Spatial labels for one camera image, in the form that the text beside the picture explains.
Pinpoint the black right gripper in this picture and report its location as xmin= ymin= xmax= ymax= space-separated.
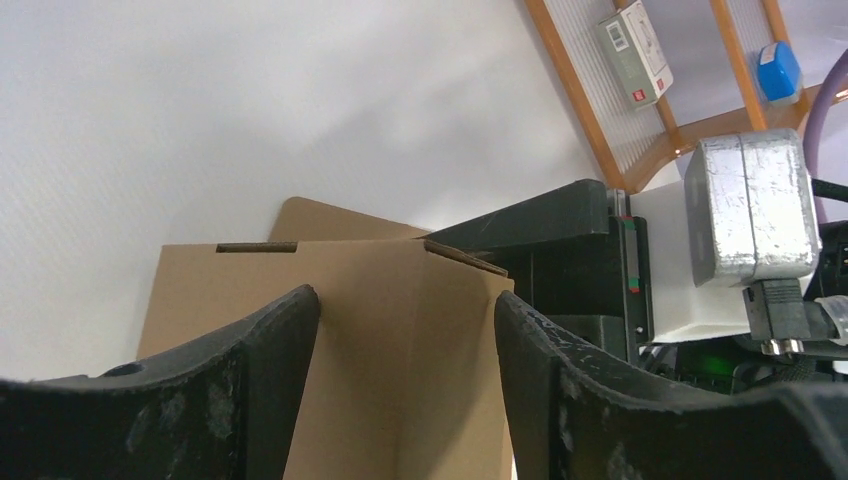
xmin=426 ymin=179 xmax=653 ymax=364

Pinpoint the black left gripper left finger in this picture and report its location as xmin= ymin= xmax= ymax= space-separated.
xmin=1 ymin=285 xmax=321 ymax=479

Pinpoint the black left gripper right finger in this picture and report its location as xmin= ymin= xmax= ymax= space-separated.
xmin=494 ymin=291 xmax=847 ymax=479

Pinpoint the brown cardboard box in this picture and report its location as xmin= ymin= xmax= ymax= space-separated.
xmin=137 ymin=197 xmax=513 ymax=479

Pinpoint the white green product box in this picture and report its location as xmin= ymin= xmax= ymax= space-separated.
xmin=595 ymin=0 xmax=674 ymax=109

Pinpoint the blue small object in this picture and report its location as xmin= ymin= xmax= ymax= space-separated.
xmin=756 ymin=41 xmax=803 ymax=106

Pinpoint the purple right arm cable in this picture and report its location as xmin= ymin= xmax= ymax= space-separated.
xmin=798 ymin=47 xmax=848 ymax=227

